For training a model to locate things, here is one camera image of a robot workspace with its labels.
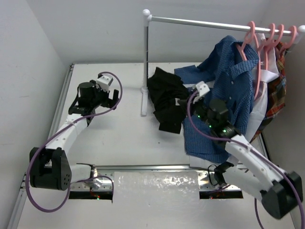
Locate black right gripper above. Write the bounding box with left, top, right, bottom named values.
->
left=178, top=94, right=215, bottom=129

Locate black shirt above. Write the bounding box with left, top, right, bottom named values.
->
left=147, top=67, right=189, bottom=134

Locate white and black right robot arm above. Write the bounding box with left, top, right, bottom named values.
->
left=176, top=92, right=305, bottom=219

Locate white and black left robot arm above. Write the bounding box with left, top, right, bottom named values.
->
left=29, top=80, right=122, bottom=191

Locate blue checkered shirt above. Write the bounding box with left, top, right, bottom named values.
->
left=174, top=35, right=259, bottom=164

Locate pink hanger holding blue shirt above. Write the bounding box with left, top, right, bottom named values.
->
left=236, top=21, right=257, bottom=62

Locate white shirt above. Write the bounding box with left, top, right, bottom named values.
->
left=183, top=33, right=280, bottom=168

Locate red plaid shirt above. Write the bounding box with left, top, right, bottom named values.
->
left=250, top=42, right=286, bottom=143

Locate pink hanger holding white shirt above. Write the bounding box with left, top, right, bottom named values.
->
left=254, top=23, right=277, bottom=101

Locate white front cover board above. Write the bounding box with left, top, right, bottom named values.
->
left=14, top=169, right=298, bottom=229

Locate silver and white clothes rack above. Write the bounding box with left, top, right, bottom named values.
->
left=141, top=9, right=305, bottom=117

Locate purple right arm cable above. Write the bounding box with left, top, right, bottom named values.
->
left=186, top=91, right=303, bottom=229

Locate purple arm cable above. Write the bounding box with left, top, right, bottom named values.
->
left=186, top=91, right=303, bottom=229
left=25, top=71, right=123, bottom=213

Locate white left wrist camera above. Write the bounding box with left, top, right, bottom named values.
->
left=96, top=73, right=113, bottom=92

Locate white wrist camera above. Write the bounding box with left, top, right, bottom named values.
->
left=193, top=81, right=210, bottom=97
left=96, top=73, right=113, bottom=92

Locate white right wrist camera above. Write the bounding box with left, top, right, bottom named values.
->
left=193, top=81, right=210, bottom=97

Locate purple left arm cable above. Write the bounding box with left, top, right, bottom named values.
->
left=25, top=71, right=123, bottom=213

